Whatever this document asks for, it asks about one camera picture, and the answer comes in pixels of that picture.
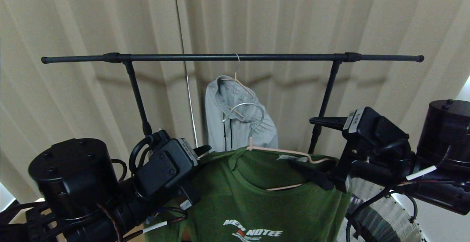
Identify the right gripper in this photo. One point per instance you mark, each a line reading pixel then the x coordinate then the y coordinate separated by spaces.
pixel 363 168

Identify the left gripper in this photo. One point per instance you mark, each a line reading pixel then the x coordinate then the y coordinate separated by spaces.
pixel 187 194

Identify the green garment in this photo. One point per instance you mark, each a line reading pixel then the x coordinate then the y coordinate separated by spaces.
pixel 235 205

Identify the pink clothes hanger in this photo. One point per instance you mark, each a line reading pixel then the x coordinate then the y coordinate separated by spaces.
pixel 250 144
pixel 235 76

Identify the pale grey shorts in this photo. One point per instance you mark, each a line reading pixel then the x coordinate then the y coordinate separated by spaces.
pixel 216 124

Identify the black clothes rack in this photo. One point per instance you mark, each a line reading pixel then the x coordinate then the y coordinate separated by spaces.
pixel 293 57

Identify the white laundry basket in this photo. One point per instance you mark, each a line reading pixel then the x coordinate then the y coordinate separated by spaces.
pixel 382 223

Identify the beige curtain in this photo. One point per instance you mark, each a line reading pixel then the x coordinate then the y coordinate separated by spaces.
pixel 73 14

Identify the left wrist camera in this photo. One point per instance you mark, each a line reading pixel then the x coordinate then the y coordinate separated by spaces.
pixel 161 168

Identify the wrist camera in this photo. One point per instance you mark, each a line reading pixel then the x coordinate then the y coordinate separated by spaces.
pixel 161 168
pixel 374 128

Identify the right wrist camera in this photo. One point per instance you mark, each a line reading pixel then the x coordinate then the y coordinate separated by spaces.
pixel 374 128

